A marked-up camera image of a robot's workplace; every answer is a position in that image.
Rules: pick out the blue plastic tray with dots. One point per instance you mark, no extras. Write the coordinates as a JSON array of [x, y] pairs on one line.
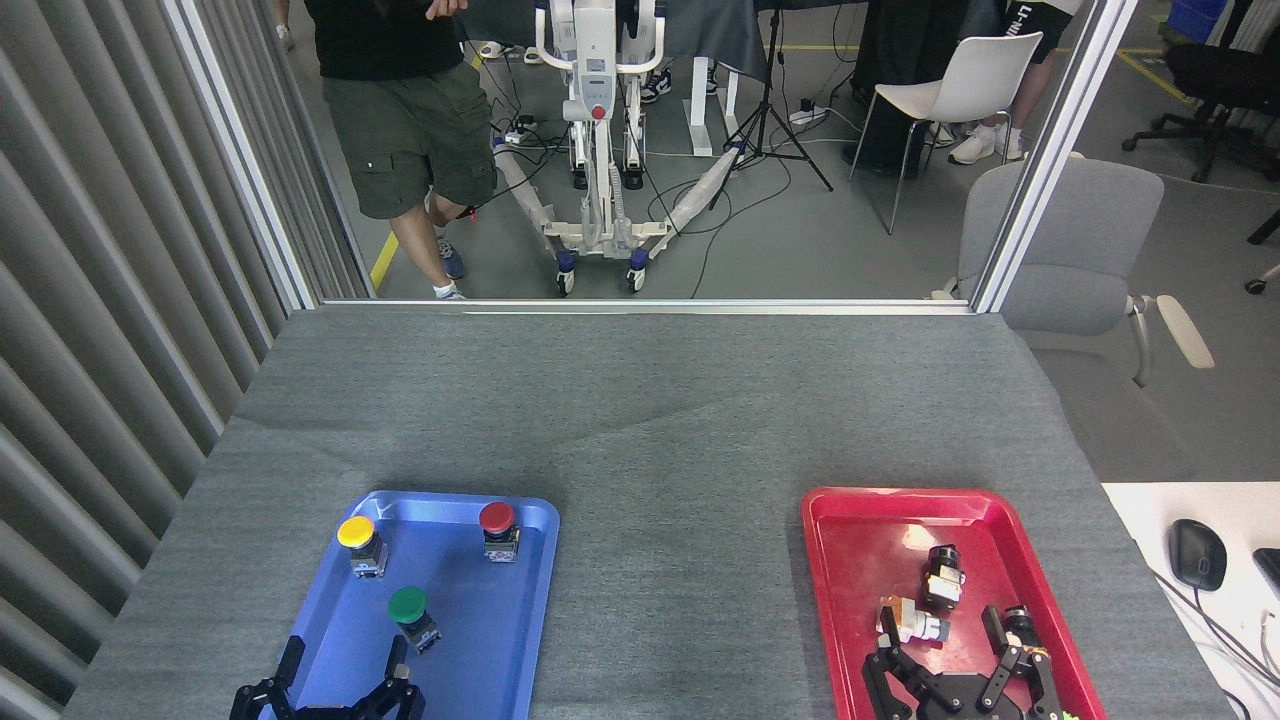
[[470, 620]]

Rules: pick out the white stand on wheels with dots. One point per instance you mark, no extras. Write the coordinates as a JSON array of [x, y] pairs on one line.
[[597, 90]]

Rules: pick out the black computer mouse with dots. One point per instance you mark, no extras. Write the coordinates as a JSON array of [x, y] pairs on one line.
[[1197, 555]]

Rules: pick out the black keyboard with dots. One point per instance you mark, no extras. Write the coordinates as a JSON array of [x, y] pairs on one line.
[[1270, 560]]

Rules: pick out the grey office chair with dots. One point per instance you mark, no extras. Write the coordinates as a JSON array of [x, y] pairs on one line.
[[1085, 250]]

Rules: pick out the silver aluminium post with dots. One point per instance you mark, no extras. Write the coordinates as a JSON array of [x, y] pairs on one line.
[[245, 160], [1050, 160]]

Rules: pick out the black switch with orange base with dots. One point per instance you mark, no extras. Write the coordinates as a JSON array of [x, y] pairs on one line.
[[1020, 622]]

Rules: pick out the white plastic chair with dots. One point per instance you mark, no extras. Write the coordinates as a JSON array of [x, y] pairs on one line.
[[985, 75]]

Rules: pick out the white power strip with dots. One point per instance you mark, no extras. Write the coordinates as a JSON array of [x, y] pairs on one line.
[[808, 114]]

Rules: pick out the silver aluminium rail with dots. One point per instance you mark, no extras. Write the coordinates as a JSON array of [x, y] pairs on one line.
[[650, 306]]

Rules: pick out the red plastic tray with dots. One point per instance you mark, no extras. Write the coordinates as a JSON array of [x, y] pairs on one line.
[[860, 560]]

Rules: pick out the grey felt table cover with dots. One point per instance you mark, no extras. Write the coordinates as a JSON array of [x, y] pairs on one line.
[[650, 420]]

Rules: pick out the green push button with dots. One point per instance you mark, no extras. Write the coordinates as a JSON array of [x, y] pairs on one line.
[[408, 604]]

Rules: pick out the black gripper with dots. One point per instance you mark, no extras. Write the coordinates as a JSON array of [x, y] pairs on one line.
[[325, 715], [960, 700]]

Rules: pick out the white and orange switch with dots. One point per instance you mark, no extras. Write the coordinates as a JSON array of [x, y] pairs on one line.
[[915, 622]]

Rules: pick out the yellow push button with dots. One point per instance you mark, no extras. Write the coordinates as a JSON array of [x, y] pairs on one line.
[[355, 531]]

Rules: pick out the white desk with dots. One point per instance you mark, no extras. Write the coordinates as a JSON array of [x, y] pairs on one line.
[[1150, 520]]

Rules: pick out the blue storage box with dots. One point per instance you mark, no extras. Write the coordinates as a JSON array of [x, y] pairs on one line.
[[1195, 18]]

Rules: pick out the black tripod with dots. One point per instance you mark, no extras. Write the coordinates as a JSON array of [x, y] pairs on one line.
[[767, 110]]

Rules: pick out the person's hand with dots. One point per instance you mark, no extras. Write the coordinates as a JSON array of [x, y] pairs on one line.
[[445, 7]]

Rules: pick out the black office chair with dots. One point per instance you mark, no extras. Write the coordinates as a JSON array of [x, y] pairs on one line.
[[1215, 80]]

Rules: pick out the red push button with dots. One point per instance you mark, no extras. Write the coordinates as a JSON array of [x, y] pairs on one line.
[[496, 516]]

